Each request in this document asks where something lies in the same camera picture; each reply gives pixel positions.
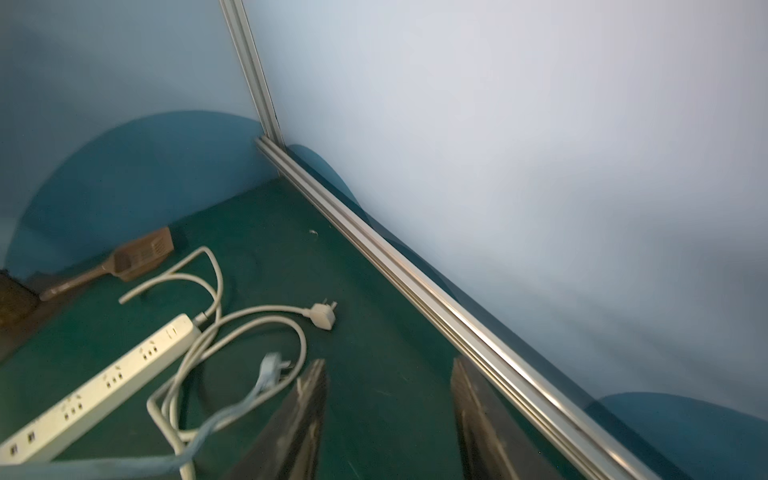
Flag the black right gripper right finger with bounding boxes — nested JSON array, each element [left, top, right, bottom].
[[451, 357, 561, 480]]

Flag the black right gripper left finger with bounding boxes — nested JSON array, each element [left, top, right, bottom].
[[230, 359, 328, 479]]

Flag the white power strip usb ports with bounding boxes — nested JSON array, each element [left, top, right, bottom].
[[0, 245, 338, 480]]

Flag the black slotted spatula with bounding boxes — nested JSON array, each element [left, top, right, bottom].
[[39, 226, 174, 301]]

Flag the pink cherry blossom tree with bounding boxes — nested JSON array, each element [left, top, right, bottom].
[[0, 270, 39, 328]]

